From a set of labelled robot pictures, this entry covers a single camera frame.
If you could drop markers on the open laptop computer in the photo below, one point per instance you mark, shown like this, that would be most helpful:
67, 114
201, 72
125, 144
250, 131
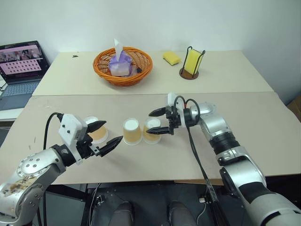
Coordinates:
20, 58

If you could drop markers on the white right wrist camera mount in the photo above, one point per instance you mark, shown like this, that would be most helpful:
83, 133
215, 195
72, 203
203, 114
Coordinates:
171, 97

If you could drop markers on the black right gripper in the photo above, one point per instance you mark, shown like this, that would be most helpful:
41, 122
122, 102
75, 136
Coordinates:
173, 121

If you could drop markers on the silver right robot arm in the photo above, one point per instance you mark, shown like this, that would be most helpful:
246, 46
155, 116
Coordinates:
216, 124

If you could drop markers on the small black object in basket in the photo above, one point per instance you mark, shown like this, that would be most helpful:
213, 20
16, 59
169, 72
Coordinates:
139, 69

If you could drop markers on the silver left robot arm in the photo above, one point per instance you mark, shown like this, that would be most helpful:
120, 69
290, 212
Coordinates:
35, 164

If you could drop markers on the brown cardboard box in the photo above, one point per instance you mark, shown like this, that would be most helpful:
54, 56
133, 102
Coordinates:
295, 106

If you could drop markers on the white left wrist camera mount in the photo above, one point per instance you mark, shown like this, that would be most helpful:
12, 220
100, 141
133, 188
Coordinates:
70, 127

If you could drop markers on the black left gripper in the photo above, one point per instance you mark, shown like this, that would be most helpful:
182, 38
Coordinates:
85, 146

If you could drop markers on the purple tissue pack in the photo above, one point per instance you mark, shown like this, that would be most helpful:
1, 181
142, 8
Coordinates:
120, 66

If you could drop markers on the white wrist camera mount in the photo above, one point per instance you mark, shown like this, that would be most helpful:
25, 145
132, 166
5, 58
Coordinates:
171, 97
70, 127

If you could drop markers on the brown paper cup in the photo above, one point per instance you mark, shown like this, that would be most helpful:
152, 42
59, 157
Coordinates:
132, 133
100, 135
151, 137

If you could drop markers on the dark rounded shape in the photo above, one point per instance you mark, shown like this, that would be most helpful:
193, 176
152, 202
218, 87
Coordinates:
179, 213
122, 214

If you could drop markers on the orange woven basket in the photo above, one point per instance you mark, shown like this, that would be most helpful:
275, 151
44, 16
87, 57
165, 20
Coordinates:
103, 70

